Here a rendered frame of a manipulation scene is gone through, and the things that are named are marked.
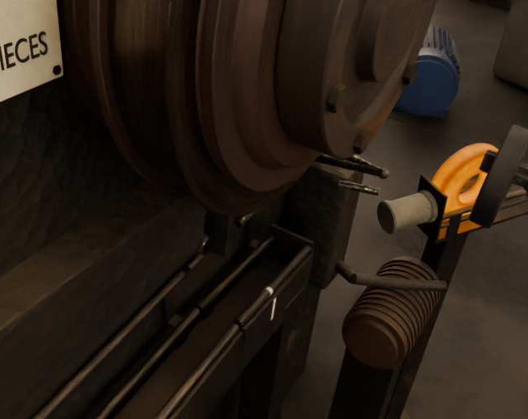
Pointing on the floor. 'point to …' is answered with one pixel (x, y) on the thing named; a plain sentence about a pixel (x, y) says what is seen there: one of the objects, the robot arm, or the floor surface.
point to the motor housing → (381, 340)
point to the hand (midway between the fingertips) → (505, 168)
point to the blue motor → (432, 77)
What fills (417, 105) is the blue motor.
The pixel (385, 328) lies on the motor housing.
